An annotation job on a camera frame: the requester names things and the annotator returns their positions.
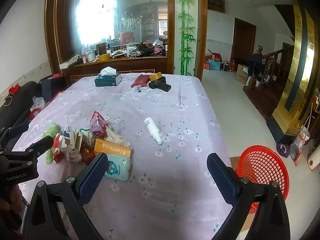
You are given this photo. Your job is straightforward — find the blue white medicine box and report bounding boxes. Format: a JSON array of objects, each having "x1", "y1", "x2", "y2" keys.
[{"x1": 61, "y1": 125, "x2": 83, "y2": 152}]

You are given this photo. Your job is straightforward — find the brown red snack packet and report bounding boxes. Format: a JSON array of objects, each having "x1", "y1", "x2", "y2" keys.
[{"x1": 81, "y1": 144, "x2": 95, "y2": 166}]

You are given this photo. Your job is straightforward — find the teal cartoon tissue pack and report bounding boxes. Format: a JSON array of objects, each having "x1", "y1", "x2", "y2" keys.
[{"x1": 105, "y1": 154, "x2": 131, "y2": 181}]

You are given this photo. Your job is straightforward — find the orange medicine box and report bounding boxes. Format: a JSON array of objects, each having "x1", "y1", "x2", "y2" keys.
[{"x1": 94, "y1": 138, "x2": 131, "y2": 158}]

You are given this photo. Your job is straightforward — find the purple red wrapper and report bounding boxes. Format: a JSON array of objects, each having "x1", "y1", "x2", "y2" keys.
[{"x1": 90, "y1": 111, "x2": 107, "y2": 138}]

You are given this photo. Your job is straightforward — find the white striped plastic bag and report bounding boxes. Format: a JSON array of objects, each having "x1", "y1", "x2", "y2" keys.
[{"x1": 104, "y1": 126, "x2": 131, "y2": 147}]

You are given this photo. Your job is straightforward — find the white spray bottle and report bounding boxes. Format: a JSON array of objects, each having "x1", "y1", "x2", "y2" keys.
[{"x1": 144, "y1": 117, "x2": 163, "y2": 145}]

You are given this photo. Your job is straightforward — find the white cotton glove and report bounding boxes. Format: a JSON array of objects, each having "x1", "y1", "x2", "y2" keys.
[{"x1": 80, "y1": 128, "x2": 96, "y2": 147}]

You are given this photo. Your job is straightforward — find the person's left hand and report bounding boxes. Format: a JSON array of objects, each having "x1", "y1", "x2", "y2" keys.
[{"x1": 0, "y1": 185, "x2": 23, "y2": 214}]

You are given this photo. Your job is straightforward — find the black sofa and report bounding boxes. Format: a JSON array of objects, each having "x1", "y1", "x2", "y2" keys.
[{"x1": 0, "y1": 81, "x2": 42, "y2": 129}]

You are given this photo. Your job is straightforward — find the red plastic mesh basket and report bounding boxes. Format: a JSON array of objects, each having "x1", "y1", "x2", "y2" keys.
[{"x1": 236, "y1": 145, "x2": 290, "y2": 199}]

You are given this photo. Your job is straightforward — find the wooden sideboard counter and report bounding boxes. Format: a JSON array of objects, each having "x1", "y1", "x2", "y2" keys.
[{"x1": 61, "y1": 56, "x2": 173, "y2": 80}]

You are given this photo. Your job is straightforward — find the lilac floral tablecloth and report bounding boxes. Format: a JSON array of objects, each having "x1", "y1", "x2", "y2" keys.
[{"x1": 14, "y1": 74, "x2": 230, "y2": 239}]

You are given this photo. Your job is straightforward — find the teal tissue box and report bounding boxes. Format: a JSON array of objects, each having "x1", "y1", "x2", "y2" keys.
[{"x1": 94, "y1": 66, "x2": 121, "y2": 87}]

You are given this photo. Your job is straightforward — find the golden pillar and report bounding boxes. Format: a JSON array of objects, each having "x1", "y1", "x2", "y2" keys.
[{"x1": 267, "y1": 0, "x2": 319, "y2": 144}]

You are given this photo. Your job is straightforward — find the black pouch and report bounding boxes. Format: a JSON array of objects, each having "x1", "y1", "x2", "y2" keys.
[{"x1": 149, "y1": 76, "x2": 171, "y2": 92}]

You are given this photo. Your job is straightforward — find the yellow tape roll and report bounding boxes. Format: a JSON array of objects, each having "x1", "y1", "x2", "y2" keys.
[{"x1": 149, "y1": 72, "x2": 162, "y2": 82}]

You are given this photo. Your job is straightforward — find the brown cardboard box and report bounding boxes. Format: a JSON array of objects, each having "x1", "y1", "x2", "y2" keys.
[{"x1": 235, "y1": 64, "x2": 248, "y2": 85}]

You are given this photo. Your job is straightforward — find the wooden staircase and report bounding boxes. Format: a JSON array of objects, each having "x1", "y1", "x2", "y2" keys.
[{"x1": 243, "y1": 43, "x2": 294, "y2": 120}]

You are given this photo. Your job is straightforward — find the bamboo painted panel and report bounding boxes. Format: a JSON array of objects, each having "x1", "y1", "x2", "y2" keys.
[{"x1": 175, "y1": 0, "x2": 197, "y2": 76}]

